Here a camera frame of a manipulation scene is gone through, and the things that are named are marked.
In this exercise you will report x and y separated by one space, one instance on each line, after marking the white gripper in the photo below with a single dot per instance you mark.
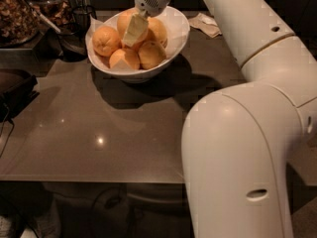
149 0

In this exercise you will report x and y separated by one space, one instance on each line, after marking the orange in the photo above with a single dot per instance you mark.
157 31
106 41
122 24
151 54
127 56

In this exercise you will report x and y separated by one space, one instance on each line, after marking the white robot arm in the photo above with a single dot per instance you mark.
235 141

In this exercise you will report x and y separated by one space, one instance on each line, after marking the white ceramic bowl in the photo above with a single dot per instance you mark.
178 30

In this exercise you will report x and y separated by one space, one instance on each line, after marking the folded beige paper napkin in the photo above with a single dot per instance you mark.
206 24

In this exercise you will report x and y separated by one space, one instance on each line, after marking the dark glass cup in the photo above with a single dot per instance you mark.
72 43

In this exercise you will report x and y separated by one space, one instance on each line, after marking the metal stand under jars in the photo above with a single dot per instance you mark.
37 56

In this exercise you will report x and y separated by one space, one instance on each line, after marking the large glass jar of snacks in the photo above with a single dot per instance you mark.
18 24

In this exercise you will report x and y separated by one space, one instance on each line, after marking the dark brown tray device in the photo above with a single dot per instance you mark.
16 91

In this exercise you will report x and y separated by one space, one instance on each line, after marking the black wire cup holder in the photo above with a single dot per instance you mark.
83 16

